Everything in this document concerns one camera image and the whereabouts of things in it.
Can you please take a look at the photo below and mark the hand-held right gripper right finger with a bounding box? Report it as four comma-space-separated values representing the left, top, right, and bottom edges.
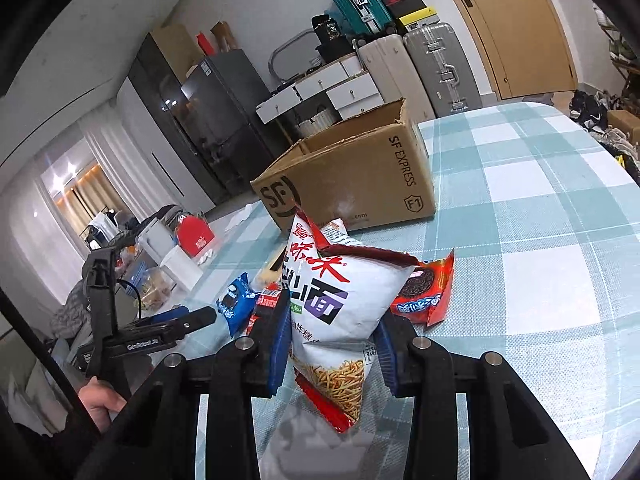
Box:
374, 317, 593, 480

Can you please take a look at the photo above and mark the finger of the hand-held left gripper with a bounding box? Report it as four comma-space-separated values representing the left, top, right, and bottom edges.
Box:
170, 307, 218, 335

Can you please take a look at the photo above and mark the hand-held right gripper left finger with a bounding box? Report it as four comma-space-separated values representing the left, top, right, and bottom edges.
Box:
75, 287, 293, 480

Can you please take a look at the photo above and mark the blue cookie packet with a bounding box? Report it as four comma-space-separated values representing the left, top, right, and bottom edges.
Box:
216, 272, 258, 338

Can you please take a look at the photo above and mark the small red snack packet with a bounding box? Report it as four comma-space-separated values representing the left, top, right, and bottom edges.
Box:
245, 282, 283, 336

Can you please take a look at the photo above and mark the white noodle snack packet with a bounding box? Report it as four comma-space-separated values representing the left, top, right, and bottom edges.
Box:
287, 207, 421, 433

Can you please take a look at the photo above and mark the red cookie packet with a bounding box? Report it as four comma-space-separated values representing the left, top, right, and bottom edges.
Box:
390, 252, 456, 328

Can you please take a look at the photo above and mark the clear bread packet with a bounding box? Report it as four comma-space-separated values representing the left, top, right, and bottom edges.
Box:
256, 252, 290, 286

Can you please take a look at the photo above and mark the person's left hand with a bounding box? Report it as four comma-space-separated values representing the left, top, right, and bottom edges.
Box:
77, 377, 128, 433

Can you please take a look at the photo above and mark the white box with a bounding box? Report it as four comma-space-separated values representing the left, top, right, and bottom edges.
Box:
160, 247, 203, 293

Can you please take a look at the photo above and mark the clear plastic container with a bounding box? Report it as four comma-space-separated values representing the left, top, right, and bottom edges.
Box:
122, 265, 176, 311

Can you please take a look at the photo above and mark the red gift box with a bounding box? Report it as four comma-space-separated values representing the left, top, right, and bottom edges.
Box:
175, 212, 216, 261

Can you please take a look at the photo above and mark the beige curtain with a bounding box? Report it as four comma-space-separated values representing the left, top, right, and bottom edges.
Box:
55, 160, 131, 231

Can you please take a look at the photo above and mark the white curtain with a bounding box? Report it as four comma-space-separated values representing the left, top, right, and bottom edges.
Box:
0, 125, 161, 301

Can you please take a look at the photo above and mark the grey refrigerator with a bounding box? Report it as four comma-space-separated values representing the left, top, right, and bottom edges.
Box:
180, 50, 273, 201

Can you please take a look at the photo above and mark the woven laundry basket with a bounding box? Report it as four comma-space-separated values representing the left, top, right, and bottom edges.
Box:
295, 105, 341, 138

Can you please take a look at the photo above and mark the dark glass cabinet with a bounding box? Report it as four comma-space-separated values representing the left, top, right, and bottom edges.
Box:
127, 25, 226, 211

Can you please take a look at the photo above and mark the white dresser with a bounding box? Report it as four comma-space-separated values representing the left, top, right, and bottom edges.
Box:
256, 52, 386, 136

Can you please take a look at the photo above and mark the beige suitcase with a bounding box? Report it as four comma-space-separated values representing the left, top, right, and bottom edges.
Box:
357, 34, 436, 123

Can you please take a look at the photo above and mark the silver suitcase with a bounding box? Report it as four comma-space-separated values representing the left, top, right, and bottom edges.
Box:
402, 22, 485, 118

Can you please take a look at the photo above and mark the black basket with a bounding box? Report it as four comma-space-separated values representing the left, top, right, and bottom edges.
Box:
317, 40, 358, 61

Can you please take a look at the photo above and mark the pile of sneakers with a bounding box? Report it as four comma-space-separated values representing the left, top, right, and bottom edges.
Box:
570, 89, 640, 161

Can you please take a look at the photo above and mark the small brown cardboard box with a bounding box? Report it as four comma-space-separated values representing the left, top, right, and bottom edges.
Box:
607, 109, 640, 143

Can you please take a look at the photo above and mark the black and yellow shoe box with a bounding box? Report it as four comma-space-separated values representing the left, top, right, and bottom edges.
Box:
397, 0, 441, 33

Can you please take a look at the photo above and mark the wooden door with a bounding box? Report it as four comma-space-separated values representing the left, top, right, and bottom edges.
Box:
430, 0, 578, 101

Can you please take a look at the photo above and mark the teal suitcase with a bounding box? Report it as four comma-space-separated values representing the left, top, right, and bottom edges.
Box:
318, 0, 396, 38

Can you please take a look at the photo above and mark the wooden shoe rack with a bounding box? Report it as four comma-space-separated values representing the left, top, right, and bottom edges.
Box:
595, 5, 640, 106

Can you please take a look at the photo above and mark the grey metal tube frame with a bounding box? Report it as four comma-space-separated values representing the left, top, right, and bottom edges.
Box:
267, 30, 321, 81

